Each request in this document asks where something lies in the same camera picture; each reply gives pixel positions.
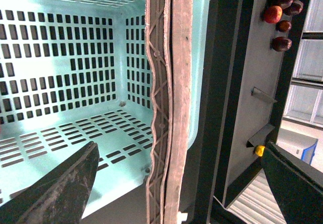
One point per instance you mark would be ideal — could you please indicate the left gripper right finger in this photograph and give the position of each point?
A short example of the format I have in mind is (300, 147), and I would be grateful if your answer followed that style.
(296, 186)

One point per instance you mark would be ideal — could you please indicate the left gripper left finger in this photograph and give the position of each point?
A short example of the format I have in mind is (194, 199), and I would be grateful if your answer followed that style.
(61, 195)

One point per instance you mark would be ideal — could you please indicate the light blue plastic basket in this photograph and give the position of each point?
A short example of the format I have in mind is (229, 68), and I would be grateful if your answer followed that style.
(76, 71)

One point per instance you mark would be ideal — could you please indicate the red apple in tray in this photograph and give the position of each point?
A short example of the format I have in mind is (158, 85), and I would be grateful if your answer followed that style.
(273, 14)

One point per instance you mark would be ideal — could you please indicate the white blue chest freezer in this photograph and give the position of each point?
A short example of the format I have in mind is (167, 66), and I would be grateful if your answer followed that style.
(306, 149)

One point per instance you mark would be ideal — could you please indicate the yellow lemon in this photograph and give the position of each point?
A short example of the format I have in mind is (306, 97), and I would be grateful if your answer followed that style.
(259, 150)

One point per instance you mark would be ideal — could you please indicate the triangular black divider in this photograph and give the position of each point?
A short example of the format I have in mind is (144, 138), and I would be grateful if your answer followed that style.
(260, 136)

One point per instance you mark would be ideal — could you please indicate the glass door refrigerator row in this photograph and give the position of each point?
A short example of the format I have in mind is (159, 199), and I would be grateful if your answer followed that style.
(304, 103)

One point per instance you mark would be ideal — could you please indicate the flat black divider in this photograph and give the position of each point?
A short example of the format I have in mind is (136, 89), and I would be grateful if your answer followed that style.
(259, 94)

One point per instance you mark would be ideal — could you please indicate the far black display tray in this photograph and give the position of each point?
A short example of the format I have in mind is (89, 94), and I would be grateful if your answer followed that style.
(238, 57)

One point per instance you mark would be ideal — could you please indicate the small red brown fruit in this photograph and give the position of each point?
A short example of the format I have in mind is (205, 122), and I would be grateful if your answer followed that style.
(283, 26)

